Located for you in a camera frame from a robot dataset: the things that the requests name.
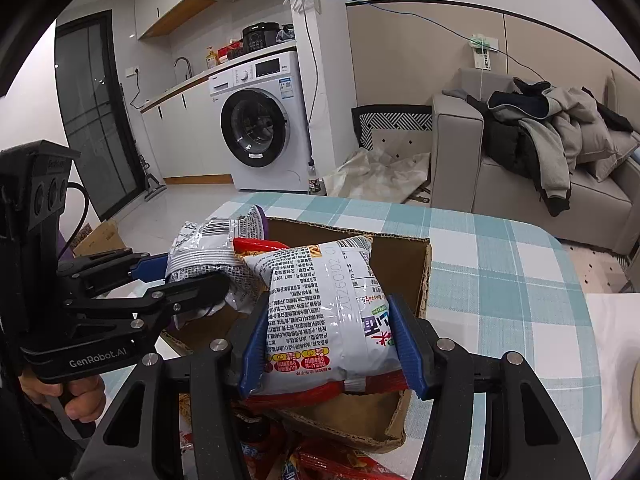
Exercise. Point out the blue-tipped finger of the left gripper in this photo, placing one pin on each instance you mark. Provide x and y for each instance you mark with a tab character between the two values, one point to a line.
109	270

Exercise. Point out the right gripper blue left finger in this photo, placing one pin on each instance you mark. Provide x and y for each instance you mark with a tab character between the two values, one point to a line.
248	339

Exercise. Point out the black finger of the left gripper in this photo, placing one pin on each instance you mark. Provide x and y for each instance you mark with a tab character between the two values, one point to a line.
162	302

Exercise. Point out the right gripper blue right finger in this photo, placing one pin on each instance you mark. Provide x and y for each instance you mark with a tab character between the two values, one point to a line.
413	340

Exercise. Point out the silver purple snack bag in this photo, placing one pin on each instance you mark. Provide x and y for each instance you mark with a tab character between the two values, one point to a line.
207	247

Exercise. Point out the white snack bag red trim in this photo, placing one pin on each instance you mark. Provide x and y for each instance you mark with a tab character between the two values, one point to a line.
328	323

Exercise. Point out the small cardboard box on floor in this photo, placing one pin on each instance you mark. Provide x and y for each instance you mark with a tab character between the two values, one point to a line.
103	238

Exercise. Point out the teal plaid tablecloth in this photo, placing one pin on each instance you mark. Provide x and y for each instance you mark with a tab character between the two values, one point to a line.
496	285

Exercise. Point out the white kitchen counter cabinets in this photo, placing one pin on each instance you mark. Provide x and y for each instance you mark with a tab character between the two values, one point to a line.
183	125

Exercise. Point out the black glass door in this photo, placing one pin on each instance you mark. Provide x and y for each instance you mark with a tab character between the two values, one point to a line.
94	113

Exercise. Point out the white front-load washing machine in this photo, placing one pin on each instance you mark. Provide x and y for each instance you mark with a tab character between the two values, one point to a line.
262	118

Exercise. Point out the black patterned chair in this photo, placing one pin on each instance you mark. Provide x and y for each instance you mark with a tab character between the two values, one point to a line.
398	117

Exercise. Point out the beige fabric sofa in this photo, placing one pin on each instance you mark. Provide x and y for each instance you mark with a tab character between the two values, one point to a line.
603	214

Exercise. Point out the black rice cooker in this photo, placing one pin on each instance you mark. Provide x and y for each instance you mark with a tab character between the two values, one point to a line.
259	36

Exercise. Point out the grey jacket pile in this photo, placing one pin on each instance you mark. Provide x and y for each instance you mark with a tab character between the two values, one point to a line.
542	133

